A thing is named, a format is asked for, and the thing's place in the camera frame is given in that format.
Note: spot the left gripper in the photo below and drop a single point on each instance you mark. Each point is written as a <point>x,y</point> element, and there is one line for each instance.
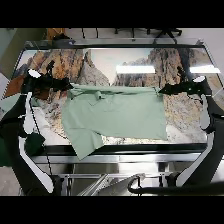
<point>64,85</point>

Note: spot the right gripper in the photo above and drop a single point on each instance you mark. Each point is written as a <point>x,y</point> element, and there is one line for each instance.
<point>170,89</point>

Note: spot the light green shirt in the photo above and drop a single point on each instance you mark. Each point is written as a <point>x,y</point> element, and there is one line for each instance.
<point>116,116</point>

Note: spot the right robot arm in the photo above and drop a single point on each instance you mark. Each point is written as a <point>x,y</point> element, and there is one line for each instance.
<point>213,133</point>

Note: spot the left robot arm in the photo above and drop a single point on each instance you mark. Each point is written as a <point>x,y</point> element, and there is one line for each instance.
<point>16,126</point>

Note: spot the brown garment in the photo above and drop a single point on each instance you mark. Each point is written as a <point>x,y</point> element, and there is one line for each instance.
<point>13,87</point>

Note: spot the brown cardboard box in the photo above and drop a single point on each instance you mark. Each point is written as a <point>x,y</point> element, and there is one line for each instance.
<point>55,33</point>

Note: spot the black office chair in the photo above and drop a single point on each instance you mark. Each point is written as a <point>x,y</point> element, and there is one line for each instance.
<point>166,32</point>

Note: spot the pale mint garment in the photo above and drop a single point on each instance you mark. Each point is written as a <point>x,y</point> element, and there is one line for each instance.
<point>8,103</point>

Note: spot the dark green garment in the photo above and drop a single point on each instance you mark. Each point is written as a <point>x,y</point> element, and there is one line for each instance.
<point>34,144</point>

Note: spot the silver frame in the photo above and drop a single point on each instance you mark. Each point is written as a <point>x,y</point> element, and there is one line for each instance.
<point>100,159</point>

